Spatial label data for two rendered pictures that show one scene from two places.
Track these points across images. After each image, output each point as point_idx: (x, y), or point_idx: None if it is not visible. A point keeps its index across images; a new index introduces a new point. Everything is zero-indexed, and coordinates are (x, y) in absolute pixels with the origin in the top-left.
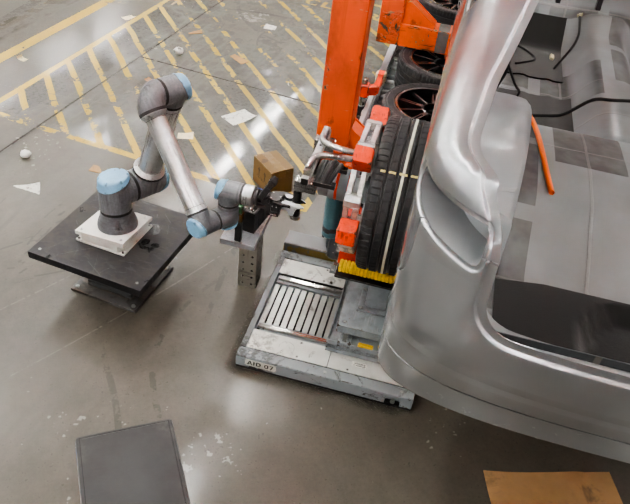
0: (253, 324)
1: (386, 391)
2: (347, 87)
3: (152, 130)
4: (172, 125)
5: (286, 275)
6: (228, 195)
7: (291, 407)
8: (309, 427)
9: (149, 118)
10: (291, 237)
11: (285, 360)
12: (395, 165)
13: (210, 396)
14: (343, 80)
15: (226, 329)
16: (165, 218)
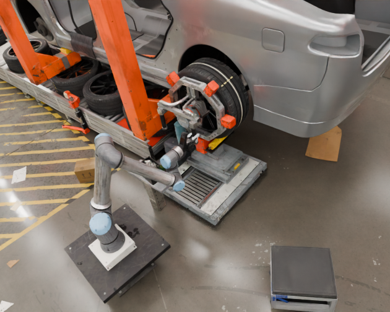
0: (197, 208)
1: (259, 170)
2: (139, 82)
3: (127, 166)
4: None
5: None
6: (174, 160)
7: (249, 210)
8: (264, 207)
9: (122, 162)
10: None
11: (226, 202)
12: (222, 80)
13: (231, 242)
14: (136, 80)
15: (189, 224)
16: (114, 220)
